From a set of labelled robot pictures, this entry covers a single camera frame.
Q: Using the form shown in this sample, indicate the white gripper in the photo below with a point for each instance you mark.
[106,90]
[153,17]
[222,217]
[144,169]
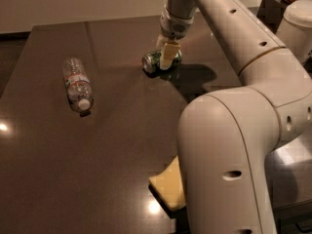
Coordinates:
[174,28]

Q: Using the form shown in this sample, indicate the green soda can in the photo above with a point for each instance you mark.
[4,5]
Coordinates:
[151,61]

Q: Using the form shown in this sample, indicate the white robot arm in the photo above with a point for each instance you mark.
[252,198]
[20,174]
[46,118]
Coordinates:
[224,136]

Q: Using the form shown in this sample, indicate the clear plastic water bottle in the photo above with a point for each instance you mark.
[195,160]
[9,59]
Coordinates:
[77,84]

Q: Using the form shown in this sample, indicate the dark box with snacks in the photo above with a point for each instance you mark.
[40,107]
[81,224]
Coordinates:
[271,12]

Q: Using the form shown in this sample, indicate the yellow sponge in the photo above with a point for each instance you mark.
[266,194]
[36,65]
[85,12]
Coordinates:
[168,186]

